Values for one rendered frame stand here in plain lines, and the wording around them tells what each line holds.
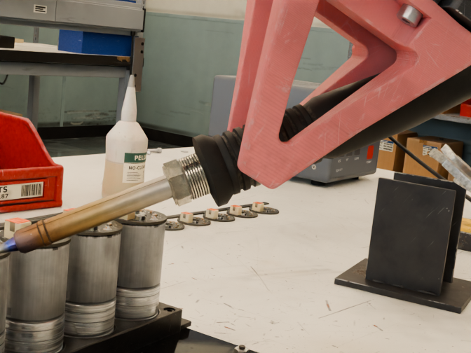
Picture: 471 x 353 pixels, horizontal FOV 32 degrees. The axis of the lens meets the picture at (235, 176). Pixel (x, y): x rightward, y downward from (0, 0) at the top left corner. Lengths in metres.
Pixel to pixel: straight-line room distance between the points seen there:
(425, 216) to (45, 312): 0.25
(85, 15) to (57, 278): 3.06
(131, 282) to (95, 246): 0.03
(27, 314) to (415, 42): 0.16
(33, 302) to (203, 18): 5.91
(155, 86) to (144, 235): 6.15
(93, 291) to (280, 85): 0.11
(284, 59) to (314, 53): 5.37
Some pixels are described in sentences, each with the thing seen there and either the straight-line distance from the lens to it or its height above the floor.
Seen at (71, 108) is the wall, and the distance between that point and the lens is 6.23.
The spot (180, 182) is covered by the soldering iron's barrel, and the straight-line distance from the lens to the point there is 0.26.
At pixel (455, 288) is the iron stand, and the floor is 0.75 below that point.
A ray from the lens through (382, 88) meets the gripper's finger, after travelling 0.26.
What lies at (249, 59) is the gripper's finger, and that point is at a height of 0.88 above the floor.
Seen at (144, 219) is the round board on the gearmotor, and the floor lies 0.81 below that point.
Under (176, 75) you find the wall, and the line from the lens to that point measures 6.33.
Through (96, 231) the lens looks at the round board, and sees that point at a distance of 0.31.
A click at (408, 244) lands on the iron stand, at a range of 0.48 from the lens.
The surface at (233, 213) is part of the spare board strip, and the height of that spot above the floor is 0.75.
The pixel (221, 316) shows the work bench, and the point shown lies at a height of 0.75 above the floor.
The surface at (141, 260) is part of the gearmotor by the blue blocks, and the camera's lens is 0.33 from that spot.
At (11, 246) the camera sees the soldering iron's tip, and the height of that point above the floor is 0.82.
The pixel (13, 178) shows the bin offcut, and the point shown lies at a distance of 0.59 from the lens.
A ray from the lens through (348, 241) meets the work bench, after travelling 0.60.
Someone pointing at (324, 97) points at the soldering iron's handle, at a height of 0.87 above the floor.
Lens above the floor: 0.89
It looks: 10 degrees down
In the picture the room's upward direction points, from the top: 6 degrees clockwise
